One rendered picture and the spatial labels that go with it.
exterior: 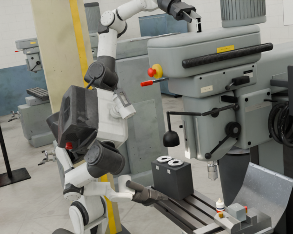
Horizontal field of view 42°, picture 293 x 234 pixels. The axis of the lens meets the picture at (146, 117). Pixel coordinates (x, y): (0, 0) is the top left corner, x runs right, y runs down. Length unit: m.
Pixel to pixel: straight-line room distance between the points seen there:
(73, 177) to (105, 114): 0.31
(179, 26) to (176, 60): 7.59
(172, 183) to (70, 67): 1.50
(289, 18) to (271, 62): 5.22
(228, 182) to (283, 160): 1.90
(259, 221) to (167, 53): 0.86
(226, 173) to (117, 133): 2.29
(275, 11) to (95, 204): 5.73
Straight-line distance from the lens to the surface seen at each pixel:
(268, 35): 7.40
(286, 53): 1.90
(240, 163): 3.74
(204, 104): 1.64
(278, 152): 2.04
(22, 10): 10.57
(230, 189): 3.91
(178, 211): 2.09
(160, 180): 2.25
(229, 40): 1.63
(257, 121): 1.80
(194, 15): 1.75
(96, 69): 1.78
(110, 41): 1.88
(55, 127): 2.01
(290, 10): 7.01
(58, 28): 3.22
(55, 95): 3.23
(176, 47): 1.50
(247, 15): 1.76
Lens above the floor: 1.98
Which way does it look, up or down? 15 degrees down
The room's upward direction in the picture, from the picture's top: 8 degrees counter-clockwise
